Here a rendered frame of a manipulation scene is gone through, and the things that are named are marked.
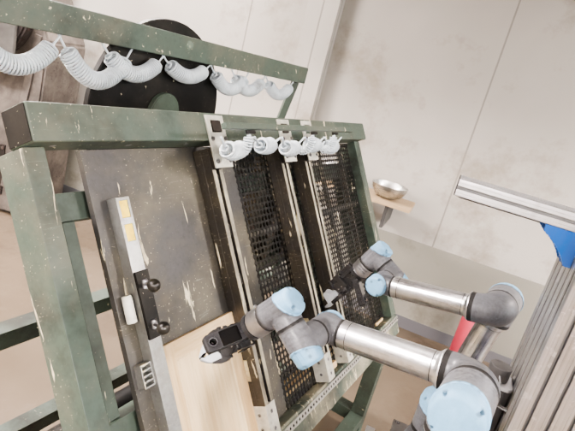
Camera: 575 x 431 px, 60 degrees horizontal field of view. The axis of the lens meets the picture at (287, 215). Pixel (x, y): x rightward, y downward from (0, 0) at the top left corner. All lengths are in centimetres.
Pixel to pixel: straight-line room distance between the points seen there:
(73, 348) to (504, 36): 424
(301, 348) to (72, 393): 58
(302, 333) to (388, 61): 390
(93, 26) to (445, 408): 166
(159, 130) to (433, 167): 356
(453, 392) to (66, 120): 110
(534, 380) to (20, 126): 138
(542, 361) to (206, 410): 101
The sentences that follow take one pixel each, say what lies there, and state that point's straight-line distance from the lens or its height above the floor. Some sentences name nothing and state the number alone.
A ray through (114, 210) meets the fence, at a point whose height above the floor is 168.
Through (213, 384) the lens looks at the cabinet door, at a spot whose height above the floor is 114.
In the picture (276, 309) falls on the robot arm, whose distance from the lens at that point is 122.
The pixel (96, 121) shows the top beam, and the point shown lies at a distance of 145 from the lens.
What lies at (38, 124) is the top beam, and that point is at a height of 192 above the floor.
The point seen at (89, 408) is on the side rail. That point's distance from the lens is 140.
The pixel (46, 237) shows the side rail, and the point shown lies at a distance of 134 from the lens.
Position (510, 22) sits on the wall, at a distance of 486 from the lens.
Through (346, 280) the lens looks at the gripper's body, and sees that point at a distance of 199.
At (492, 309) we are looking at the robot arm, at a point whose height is 164.
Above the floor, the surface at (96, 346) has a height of 133.
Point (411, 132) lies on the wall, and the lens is 483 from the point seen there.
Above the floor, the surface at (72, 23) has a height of 214.
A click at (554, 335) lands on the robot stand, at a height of 175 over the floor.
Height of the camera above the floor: 219
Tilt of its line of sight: 16 degrees down
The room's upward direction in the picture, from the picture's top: 15 degrees clockwise
